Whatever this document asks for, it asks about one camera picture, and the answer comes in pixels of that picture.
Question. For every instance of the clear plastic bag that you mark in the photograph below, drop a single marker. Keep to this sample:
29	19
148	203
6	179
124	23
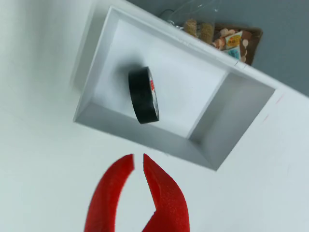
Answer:
193	12

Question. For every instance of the yellow snack packet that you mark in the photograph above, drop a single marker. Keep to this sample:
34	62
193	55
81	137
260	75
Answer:
233	39

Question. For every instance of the jute twine spool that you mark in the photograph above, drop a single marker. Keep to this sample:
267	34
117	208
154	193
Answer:
206	32
190	27

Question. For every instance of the white rectangular bin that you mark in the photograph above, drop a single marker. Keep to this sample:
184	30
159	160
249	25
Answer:
181	84

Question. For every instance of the black electrical tape roll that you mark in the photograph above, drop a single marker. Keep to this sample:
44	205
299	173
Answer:
141	96

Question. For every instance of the blue snack packet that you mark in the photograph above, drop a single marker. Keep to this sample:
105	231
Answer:
233	53

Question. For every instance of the brown woven tray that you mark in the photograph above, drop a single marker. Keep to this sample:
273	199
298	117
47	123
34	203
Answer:
253	41

